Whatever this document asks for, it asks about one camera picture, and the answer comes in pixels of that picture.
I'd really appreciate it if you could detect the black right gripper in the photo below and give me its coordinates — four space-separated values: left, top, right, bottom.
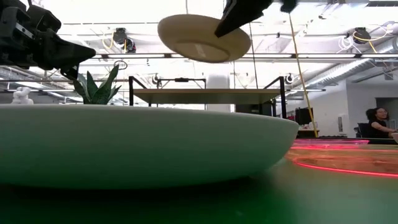
214 0 298 39

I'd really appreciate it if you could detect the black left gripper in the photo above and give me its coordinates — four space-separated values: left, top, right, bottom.
0 0 97 81

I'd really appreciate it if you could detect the white round plate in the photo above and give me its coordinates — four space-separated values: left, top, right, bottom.
0 103 300 190
157 14 252 64

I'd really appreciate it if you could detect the pink translucent plate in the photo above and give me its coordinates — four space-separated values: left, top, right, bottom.
294 138 370 146
285 145 398 179

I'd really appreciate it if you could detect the green plant in white pot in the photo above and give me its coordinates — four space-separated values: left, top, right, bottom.
73 64 123 105

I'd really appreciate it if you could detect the white figurine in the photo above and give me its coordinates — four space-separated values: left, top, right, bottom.
11 86 35 106

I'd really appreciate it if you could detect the black ceiling light track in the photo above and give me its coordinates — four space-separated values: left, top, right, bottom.
93 52 398 60

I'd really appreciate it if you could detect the black cabinet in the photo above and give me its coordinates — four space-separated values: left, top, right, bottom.
235 102 277 118

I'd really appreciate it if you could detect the black computer monitor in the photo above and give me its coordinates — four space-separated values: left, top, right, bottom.
295 107 314 126

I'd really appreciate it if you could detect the black office chair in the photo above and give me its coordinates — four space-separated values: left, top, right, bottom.
355 122 371 139

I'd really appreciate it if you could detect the person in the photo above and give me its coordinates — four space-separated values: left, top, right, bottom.
365 107 398 139

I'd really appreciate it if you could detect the green table mat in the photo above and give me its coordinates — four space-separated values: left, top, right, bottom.
0 157 398 224

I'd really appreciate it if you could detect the thin black hanging cable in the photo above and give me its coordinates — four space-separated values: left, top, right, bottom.
248 21 259 90

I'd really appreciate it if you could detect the yellow cable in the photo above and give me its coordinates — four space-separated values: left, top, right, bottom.
287 12 319 138

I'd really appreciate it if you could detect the wooden shelf with black frame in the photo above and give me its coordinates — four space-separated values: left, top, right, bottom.
128 75 287 119

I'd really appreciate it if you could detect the silver air duct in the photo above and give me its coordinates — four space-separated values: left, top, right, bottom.
306 36 398 90

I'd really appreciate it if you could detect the black aluminium table frame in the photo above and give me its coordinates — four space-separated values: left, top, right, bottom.
318 135 398 145

